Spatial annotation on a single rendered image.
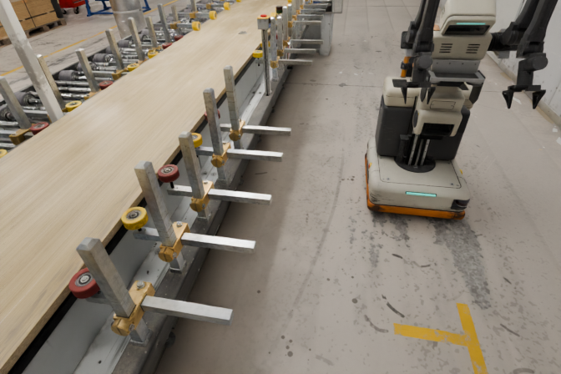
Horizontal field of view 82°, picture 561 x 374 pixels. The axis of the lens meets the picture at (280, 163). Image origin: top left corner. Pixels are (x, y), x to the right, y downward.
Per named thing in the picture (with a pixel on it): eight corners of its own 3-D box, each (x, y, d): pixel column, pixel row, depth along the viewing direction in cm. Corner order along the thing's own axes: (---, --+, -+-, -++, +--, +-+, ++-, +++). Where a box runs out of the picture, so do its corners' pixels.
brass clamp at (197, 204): (216, 190, 138) (214, 181, 135) (204, 213, 127) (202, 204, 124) (202, 189, 139) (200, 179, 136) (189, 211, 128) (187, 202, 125)
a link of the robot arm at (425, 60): (432, 43, 147) (412, 42, 149) (440, 38, 136) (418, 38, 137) (429, 71, 150) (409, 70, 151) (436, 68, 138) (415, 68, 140)
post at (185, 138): (212, 226, 141) (190, 130, 113) (209, 232, 138) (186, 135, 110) (204, 225, 142) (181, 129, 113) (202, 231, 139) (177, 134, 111)
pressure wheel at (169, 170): (163, 199, 132) (155, 176, 125) (164, 186, 138) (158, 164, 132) (183, 195, 133) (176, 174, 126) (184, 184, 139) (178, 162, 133)
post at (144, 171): (186, 266, 118) (150, 159, 90) (182, 275, 115) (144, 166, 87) (177, 265, 119) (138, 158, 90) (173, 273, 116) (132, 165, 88)
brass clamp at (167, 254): (192, 232, 117) (189, 223, 114) (175, 263, 107) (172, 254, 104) (176, 230, 119) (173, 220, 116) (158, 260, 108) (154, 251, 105)
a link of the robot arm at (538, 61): (539, 45, 139) (517, 44, 141) (557, 38, 128) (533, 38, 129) (534, 73, 141) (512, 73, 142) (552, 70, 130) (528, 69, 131)
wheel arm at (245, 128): (291, 134, 170) (291, 127, 167) (290, 138, 167) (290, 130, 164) (212, 128, 177) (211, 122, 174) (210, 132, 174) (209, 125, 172)
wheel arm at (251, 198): (271, 201, 131) (271, 194, 129) (270, 207, 128) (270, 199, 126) (172, 191, 138) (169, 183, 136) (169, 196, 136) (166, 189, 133)
